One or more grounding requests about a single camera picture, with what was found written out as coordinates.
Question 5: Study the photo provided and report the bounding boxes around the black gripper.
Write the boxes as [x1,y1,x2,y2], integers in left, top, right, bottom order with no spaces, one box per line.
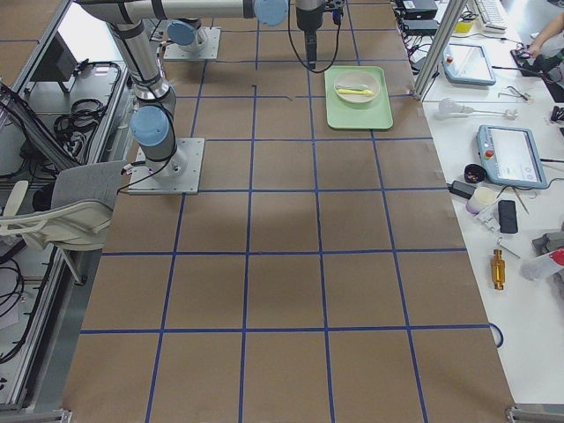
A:
[295,0,326,71]

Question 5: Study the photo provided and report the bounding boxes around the white round plate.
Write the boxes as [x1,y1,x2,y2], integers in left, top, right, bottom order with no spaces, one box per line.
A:
[333,70,381,104]

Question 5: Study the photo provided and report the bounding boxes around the yellow plastic fork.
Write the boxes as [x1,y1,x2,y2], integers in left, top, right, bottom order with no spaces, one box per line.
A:
[337,88,375,97]

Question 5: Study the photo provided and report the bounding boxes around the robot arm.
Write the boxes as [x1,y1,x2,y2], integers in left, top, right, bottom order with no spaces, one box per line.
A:
[81,1,340,189]

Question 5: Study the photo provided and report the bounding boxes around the teal plastic spoon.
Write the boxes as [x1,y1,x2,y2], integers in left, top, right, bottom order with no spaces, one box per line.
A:
[335,85,370,90]

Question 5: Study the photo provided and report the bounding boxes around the light green tray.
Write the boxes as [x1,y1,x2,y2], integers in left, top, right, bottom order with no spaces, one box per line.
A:
[324,65,394,130]

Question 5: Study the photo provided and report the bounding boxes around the white light bulb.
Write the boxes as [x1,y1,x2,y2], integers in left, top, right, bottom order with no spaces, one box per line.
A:
[436,98,477,120]

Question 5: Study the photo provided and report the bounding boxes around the blue teach pendant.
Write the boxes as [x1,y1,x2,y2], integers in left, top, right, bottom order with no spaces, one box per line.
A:
[476,125,548,189]
[442,43,496,86]

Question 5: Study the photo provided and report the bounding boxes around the black power adapter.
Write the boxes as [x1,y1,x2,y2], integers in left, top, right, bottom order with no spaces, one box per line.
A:
[448,181,476,199]

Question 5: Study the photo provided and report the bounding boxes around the black smartphone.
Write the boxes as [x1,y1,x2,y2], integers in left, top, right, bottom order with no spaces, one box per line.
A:
[498,200,518,234]

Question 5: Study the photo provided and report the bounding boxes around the grey office chair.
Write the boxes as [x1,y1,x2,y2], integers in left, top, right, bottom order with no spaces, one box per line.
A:
[1,160,126,251]

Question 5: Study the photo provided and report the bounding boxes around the gold metal fitting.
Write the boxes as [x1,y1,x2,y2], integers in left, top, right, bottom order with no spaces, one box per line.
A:
[490,249,506,291]

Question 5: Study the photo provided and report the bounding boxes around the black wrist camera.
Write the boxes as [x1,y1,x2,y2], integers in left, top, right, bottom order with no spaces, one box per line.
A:
[326,0,345,26]

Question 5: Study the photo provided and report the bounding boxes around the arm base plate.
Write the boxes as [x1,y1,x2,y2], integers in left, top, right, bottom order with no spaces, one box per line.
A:
[127,138,205,195]
[162,26,221,62]

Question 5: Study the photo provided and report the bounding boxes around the aluminium frame post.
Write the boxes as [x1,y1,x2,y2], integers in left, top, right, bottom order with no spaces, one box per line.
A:
[412,0,467,100]

